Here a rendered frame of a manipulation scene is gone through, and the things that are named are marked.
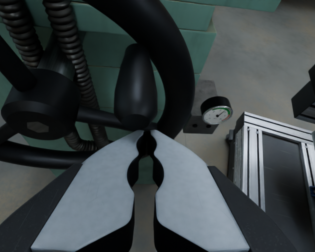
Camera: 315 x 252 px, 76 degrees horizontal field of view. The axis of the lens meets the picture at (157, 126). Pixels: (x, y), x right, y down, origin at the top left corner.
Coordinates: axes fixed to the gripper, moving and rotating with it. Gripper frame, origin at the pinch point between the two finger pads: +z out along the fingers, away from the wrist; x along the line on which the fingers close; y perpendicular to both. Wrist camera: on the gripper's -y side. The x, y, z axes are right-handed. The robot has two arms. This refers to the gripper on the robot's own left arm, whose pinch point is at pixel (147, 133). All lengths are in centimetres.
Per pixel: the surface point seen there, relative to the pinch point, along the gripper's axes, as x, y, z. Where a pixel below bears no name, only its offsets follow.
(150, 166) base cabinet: 2, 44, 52
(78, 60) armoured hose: -7.9, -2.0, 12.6
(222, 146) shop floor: 44, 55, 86
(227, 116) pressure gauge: 16.7, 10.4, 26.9
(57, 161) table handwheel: -12.7, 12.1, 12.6
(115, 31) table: -3.8, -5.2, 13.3
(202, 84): 13.9, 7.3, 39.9
